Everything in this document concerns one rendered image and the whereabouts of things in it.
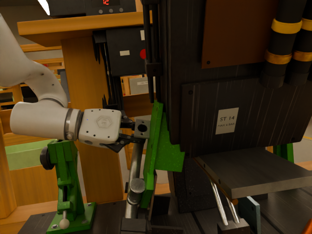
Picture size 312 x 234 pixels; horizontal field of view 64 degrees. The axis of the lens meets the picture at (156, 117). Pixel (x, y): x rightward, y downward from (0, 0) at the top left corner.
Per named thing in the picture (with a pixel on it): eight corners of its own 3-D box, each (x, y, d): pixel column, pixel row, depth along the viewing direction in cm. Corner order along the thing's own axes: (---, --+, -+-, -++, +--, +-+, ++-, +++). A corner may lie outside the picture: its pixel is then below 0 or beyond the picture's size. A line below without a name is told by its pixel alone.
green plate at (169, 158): (179, 193, 60) (194, 108, 57) (145, 190, 59) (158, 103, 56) (171, 176, 71) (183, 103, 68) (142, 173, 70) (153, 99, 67)
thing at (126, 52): (163, 71, 82) (159, 23, 80) (111, 76, 80) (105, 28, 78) (159, 72, 94) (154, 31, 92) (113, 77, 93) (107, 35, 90)
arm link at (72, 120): (62, 129, 59) (75, 131, 60) (71, 101, 65) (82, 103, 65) (65, 147, 66) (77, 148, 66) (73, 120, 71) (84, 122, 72)
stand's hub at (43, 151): (50, 172, 76) (45, 149, 75) (39, 174, 76) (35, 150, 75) (56, 165, 84) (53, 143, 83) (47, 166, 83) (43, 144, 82)
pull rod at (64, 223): (68, 230, 71) (65, 211, 71) (59, 231, 71) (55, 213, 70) (73, 219, 77) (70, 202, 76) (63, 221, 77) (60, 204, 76)
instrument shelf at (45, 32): (299, 9, 83) (299, -3, 83) (18, 35, 75) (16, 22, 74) (260, 26, 108) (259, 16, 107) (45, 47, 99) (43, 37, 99)
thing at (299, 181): (319, 191, 44) (319, 174, 44) (231, 205, 43) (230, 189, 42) (229, 140, 82) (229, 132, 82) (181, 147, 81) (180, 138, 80)
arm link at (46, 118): (73, 124, 72) (64, 146, 65) (24, 118, 70) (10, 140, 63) (72, 100, 67) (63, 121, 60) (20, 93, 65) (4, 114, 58)
